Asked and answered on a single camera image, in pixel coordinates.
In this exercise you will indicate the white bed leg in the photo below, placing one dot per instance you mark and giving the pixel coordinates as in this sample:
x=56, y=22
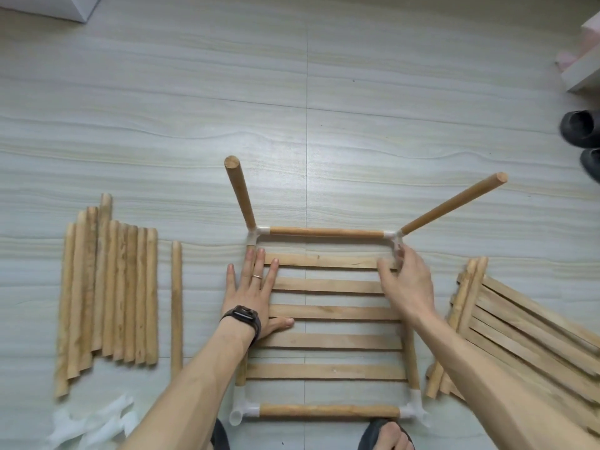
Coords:
x=583, y=65

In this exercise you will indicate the person's left forearm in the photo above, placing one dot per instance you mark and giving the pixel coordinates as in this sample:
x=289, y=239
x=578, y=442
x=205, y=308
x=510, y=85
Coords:
x=183, y=398

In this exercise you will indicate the person's right forearm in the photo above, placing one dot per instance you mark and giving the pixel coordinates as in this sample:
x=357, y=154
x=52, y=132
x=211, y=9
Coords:
x=497, y=389

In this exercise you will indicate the pile of white connectors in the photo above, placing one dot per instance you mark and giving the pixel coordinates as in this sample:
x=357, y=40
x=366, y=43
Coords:
x=89, y=426

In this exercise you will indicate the pile of wooden dowels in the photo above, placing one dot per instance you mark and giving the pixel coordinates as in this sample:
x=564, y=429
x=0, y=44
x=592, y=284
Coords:
x=108, y=286

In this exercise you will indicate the slatted wooden shelf panel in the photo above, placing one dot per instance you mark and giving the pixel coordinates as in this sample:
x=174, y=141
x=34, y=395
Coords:
x=328, y=342
x=525, y=332

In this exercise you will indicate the single wooden stick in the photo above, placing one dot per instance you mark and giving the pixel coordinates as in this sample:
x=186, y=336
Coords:
x=328, y=410
x=240, y=190
x=176, y=304
x=459, y=201
x=328, y=233

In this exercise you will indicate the person's left hand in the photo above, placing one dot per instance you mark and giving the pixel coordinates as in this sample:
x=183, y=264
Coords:
x=251, y=300

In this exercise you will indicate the person's right hand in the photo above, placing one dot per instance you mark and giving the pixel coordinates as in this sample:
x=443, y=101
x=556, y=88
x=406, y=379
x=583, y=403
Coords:
x=408, y=290

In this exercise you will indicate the black smartwatch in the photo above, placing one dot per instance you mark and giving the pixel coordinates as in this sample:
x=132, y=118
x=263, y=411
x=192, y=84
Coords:
x=242, y=321

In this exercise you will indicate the person's black sandal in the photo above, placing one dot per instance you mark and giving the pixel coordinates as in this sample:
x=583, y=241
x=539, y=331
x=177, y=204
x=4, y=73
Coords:
x=220, y=436
x=384, y=436

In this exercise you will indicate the white box cabinet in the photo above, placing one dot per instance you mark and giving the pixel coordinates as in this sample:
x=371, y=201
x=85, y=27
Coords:
x=47, y=4

